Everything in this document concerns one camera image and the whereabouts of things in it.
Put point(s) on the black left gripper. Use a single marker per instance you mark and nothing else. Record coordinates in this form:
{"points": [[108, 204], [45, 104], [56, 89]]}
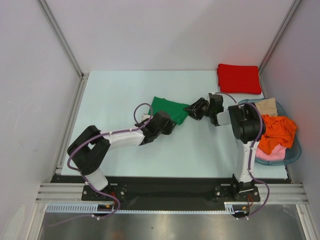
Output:
{"points": [[168, 127]]}

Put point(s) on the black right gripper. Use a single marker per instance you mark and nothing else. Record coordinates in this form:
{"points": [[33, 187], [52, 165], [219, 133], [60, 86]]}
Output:
{"points": [[196, 107]]}

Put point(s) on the green t-shirt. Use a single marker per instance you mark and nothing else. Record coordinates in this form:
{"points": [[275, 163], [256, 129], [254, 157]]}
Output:
{"points": [[174, 109]]}

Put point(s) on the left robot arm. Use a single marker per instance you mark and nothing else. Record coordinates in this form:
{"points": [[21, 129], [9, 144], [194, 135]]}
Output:
{"points": [[90, 148]]}

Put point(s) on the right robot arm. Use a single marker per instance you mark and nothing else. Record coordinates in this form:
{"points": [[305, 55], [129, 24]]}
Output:
{"points": [[247, 127]]}

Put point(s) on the folded red t-shirt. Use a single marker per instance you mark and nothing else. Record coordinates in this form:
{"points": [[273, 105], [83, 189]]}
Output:
{"points": [[238, 79]]}

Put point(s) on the beige t-shirt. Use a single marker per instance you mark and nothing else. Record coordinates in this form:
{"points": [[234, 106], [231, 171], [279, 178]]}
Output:
{"points": [[267, 107]]}

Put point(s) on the orange t-shirt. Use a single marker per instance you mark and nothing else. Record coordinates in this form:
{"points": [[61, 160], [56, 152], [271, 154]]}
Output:
{"points": [[279, 130]]}

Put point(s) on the pink t-shirt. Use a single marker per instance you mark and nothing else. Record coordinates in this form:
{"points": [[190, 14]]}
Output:
{"points": [[277, 154]]}

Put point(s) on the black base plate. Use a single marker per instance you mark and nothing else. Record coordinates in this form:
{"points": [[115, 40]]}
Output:
{"points": [[157, 190]]}

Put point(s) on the white slotted cable duct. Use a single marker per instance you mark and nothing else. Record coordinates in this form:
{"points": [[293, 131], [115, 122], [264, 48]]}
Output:
{"points": [[107, 208]]}

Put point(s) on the aluminium front rail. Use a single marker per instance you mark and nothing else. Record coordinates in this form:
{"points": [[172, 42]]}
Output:
{"points": [[73, 192]]}

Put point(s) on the aluminium frame post right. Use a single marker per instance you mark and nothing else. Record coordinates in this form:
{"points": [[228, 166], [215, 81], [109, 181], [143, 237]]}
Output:
{"points": [[280, 33]]}

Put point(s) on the aluminium frame post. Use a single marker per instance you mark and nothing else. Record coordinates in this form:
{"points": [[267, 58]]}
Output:
{"points": [[57, 31], [280, 33]]}

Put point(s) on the aluminium frame post left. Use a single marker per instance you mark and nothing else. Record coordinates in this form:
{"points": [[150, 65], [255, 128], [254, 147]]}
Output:
{"points": [[57, 31]]}

